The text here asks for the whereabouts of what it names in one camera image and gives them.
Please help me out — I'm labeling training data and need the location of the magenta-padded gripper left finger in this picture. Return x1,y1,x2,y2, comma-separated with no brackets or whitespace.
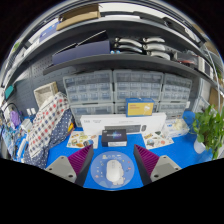
44,143,95,187

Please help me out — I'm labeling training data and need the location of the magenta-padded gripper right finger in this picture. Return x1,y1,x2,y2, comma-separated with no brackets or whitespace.
133,143,183,187

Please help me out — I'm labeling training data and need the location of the grey white computer mouse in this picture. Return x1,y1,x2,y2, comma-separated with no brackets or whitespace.
105,159,125,184

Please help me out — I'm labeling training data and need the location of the round blue rabbit mouse pad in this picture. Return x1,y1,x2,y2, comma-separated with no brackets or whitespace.
90,150,136,190

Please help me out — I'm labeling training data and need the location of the navy polka dot cloth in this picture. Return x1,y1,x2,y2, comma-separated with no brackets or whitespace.
23,108,75,169

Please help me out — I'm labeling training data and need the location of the white blue glove box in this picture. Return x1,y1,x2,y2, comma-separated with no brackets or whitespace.
165,118,191,138

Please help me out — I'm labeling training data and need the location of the white plant pot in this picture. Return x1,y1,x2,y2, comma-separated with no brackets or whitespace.
193,138,208,155

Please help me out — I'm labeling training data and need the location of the cream disposable glove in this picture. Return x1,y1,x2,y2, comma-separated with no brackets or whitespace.
173,118,184,130

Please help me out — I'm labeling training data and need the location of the red blue checkered cloth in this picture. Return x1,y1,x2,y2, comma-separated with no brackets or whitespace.
27,91,71,158

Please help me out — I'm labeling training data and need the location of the small black box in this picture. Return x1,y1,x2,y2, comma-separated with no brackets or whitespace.
100,128,128,148

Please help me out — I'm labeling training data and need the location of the long white keyboard box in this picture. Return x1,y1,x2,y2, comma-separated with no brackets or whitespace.
79,112,168,137

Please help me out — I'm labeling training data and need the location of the green leafy plant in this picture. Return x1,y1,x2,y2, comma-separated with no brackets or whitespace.
189,104,224,159

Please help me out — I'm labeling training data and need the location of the yellow and blue box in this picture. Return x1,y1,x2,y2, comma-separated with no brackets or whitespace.
125,97,155,118

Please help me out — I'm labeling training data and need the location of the cream woven basket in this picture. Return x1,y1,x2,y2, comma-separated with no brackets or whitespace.
33,81,60,108

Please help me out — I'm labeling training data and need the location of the dark wall shelf unit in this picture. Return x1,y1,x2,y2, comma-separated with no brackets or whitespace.
3,1,224,91

